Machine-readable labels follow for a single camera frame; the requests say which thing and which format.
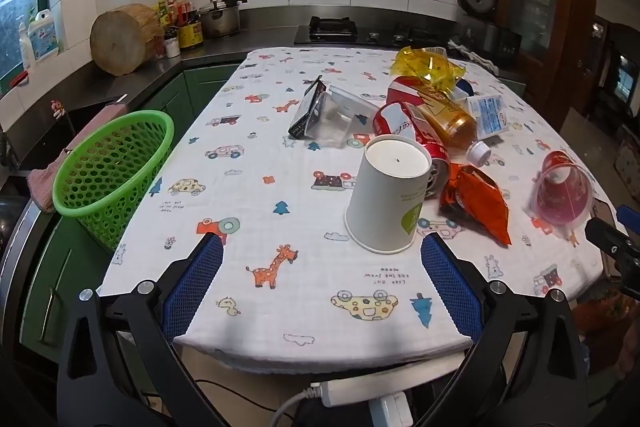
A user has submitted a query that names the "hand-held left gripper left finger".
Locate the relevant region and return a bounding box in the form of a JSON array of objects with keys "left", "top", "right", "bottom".
[{"left": 56, "top": 233, "right": 236, "bottom": 427}]

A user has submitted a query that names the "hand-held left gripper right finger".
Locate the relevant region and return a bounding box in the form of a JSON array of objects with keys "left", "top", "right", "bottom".
[{"left": 417, "top": 232, "right": 591, "bottom": 427}]

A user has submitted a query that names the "red clear plastic cup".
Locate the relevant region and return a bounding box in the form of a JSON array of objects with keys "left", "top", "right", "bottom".
[{"left": 527, "top": 150, "right": 596, "bottom": 228}]

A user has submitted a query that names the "orange snack bag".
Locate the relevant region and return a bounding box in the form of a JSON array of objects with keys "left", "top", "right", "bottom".
[{"left": 439, "top": 162, "right": 513, "bottom": 248}]

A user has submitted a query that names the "white paper cup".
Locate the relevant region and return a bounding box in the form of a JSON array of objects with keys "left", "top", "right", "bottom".
[{"left": 344, "top": 134, "right": 433, "bottom": 255}]

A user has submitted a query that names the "green perforated plastic basket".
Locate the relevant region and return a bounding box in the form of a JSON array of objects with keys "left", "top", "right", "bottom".
[{"left": 52, "top": 110, "right": 176, "bottom": 253}]

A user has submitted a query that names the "brown tea plastic bottle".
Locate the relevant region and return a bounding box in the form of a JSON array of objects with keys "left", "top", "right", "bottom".
[{"left": 410, "top": 86, "right": 493, "bottom": 168}]

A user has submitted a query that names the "yellow plastic wrapper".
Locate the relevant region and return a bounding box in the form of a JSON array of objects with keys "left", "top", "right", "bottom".
[{"left": 390, "top": 47, "right": 468, "bottom": 92}]

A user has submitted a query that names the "white cartoon printed tablecloth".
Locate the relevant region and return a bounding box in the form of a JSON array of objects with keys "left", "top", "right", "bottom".
[{"left": 97, "top": 47, "right": 621, "bottom": 375}]

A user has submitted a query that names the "small screen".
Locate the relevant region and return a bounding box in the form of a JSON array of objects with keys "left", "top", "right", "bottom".
[{"left": 614, "top": 54, "right": 640, "bottom": 102}]

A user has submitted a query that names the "white power strip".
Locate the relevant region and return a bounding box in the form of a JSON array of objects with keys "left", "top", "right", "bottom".
[{"left": 310, "top": 374, "right": 418, "bottom": 427}]

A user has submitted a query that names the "pink towel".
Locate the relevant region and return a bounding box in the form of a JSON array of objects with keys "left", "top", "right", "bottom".
[{"left": 27, "top": 102, "right": 128, "bottom": 214}]

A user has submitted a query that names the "kitchen sink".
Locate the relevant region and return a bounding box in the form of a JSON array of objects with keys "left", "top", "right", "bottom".
[{"left": 65, "top": 94, "right": 128, "bottom": 142}]

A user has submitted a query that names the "clear plastic package box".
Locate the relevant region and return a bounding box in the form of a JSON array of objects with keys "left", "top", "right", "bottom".
[{"left": 289, "top": 76, "right": 381, "bottom": 150}]

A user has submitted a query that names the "green kitchen cabinet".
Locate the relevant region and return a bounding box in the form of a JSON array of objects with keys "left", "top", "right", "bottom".
[{"left": 20, "top": 62, "right": 243, "bottom": 358}]

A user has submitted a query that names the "black box appliance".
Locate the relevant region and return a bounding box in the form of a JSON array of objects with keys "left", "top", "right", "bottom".
[{"left": 482, "top": 25, "right": 523, "bottom": 68}]

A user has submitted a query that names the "yellow tin with utensils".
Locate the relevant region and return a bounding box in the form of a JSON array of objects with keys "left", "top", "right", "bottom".
[{"left": 178, "top": 21, "right": 204, "bottom": 50}]

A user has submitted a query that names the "round wooden chopping block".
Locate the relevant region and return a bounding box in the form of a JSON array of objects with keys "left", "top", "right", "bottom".
[{"left": 90, "top": 3, "right": 163, "bottom": 78}]

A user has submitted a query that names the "steel pressure cooker pot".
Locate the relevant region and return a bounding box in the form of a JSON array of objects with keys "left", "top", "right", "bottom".
[{"left": 199, "top": 0, "right": 248, "bottom": 40}]

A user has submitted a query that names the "black gas stove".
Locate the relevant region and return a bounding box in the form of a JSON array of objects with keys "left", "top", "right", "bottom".
[{"left": 294, "top": 16, "right": 451, "bottom": 48}]

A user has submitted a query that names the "slim white bottle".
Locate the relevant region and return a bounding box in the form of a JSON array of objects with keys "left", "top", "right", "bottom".
[{"left": 18, "top": 19, "right": 32, "bottom": 72}]

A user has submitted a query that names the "white detergent jug blue label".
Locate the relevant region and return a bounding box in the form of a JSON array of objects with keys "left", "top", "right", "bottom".
[{"left": 27, "top": 9, "right": 60, "bottom": 58}]

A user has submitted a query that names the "thin black cable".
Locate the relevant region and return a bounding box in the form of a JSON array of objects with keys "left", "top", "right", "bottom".
[{"left": 192, "top": 379, "right": 281, "bottom": 403}]

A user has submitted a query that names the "white power cable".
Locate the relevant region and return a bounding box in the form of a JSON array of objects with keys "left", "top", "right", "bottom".
[{"left": 270, "top": 384, "right": 321, "bottom": 427}]

